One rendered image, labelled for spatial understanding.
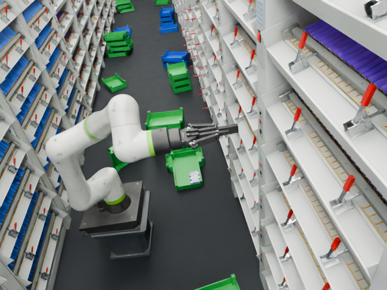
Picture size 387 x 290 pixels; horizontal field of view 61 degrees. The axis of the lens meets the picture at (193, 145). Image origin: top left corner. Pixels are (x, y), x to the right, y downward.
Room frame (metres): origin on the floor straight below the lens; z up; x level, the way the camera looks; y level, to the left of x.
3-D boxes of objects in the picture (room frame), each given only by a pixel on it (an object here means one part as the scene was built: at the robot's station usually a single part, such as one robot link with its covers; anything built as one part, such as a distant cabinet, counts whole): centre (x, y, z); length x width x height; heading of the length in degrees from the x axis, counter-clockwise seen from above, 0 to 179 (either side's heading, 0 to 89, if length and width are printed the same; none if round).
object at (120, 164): (2.20, 0.55, 0.10); 0.30 x 0.08 x 0.20; 127
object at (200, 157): (2.08, 0.09, 0.04); 0.30 x 0.20 x 0.08; 92
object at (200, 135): (0.91, -0.04, 1.06); 0.11 x 0.01 x 0.04; 90
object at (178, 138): (0.92, 0.03, 1.06); 0.09 x 0.08 x 0.08; 92
